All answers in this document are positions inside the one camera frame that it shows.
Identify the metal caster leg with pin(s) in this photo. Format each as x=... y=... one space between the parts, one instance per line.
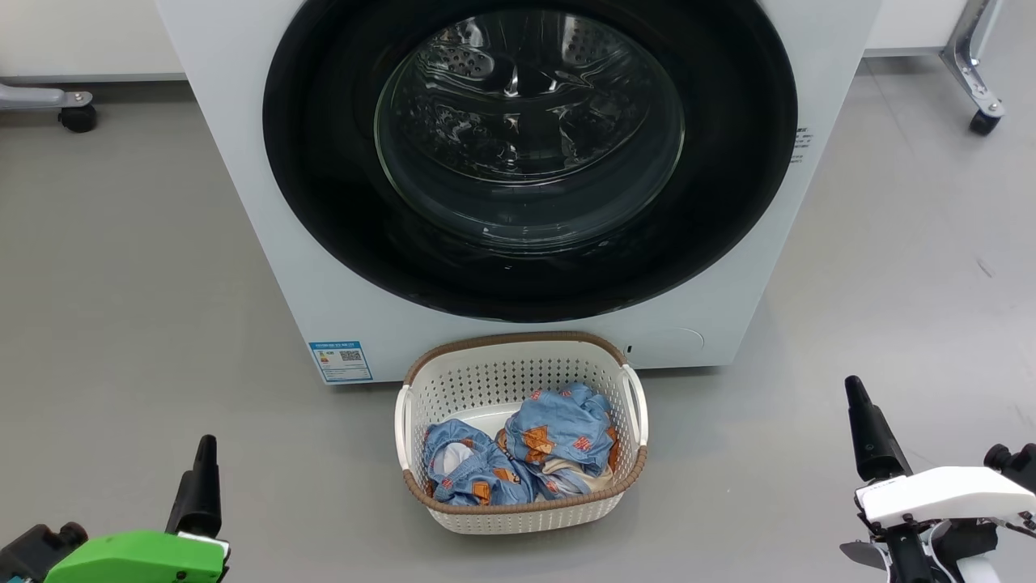
x=48 y=99
x=967 y=65

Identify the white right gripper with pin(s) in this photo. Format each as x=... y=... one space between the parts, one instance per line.
x=939 y=494

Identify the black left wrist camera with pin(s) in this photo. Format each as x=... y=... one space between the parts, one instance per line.
x=40 y=551

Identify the cream perforated basket brown rim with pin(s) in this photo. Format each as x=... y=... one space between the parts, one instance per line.
x=518 y=518

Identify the blue printed garment orange bears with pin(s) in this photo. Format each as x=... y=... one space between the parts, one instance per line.
x=558 y=425

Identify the blue energy label sticker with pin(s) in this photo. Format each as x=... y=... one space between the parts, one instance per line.
x=340 y=361

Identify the white partition panel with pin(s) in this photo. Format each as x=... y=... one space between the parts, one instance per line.
x=81 y=36
x=906 y=24

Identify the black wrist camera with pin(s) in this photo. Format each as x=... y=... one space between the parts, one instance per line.
x=1016 y=465
x=40 y=551

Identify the washing machine door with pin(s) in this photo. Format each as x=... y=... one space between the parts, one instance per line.
x=324 y=162

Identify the blue printed garment white lining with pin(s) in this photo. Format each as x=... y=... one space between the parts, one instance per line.
x=473 y=470

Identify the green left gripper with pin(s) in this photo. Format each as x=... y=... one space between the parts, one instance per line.
x=137 y=559

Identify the white front-load washing machine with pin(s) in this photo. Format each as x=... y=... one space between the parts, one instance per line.
x=243 y=243

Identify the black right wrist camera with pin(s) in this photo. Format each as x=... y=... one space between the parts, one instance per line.
x=1016 y=465

